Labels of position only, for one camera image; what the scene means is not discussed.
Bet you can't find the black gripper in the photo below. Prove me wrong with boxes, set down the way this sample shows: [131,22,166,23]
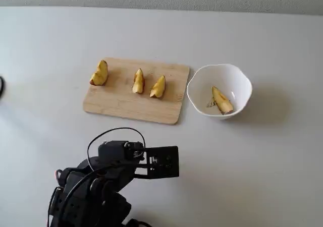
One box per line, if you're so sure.
[97,140,147,172]

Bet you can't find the yellow apple slice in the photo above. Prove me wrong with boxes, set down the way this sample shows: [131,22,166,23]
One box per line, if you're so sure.
[211,86,234,115]
[149,75,167,98]
[89,60,109,86]
[132,68,145,95]

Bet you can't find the wooden cutting board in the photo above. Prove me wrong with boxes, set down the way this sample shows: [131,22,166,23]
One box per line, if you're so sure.
[83,57,190,125]

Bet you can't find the white ceramic bowl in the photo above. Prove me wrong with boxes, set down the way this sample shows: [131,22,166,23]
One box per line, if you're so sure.
[186,63,253,121]

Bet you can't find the black camera cable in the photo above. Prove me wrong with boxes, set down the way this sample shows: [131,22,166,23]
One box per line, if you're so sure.
[63,127,147,207]

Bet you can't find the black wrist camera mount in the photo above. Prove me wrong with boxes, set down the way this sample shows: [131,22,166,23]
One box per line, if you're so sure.
[134,145,180,180]

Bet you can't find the red white servo wires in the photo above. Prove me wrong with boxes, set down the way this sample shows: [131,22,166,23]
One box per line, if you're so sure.
[46,169,64,222]

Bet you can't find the black cable loop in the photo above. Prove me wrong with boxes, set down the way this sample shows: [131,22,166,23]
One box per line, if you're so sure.
[0,75,7,99]

